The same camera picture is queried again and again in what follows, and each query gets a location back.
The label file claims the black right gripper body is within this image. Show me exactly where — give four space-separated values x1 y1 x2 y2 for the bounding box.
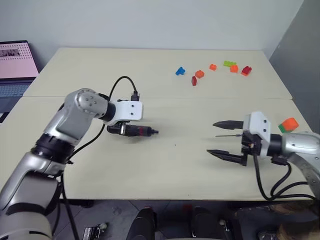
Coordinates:
240 130 263 167

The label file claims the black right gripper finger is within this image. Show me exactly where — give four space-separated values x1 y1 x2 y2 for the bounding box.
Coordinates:
206 149 243 165
212 119 244 131

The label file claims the black electric screwdriver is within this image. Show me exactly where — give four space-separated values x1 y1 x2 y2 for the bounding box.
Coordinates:
106 124 160 138

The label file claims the large orange toy block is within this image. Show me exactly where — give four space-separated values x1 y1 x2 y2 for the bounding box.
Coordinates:
281 117 300 132

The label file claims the large red toy brick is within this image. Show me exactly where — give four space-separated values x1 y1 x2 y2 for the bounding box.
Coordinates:
240 65 253 77

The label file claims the dark rounded shape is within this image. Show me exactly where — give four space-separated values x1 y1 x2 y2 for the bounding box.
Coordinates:
126 206 158 240
190 205 236 240

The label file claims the brown fuzzy shape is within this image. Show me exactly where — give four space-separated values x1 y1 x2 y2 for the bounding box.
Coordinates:
271 201 320 240

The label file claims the small black device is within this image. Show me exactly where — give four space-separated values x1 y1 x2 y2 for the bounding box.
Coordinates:
83 221 109 240

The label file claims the laptop with pink screen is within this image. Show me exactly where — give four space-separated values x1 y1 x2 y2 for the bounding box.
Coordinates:
0 39 40 124

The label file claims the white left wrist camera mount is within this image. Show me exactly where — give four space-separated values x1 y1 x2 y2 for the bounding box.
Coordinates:
107 99 144 126

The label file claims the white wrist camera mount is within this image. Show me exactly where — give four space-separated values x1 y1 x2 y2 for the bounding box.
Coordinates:
107 99 144 126
243 111 273 159

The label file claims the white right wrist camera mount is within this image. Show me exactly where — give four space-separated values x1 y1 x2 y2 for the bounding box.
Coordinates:
243 111 273 159

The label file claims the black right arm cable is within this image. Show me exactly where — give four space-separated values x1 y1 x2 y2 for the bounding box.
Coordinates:
253 154 316 202

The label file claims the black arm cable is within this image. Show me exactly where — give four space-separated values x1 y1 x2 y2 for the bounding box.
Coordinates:
51 75 141 240
253 154 316 202

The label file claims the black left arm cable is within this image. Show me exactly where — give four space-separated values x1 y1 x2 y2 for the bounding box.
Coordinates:
51 75 141 240

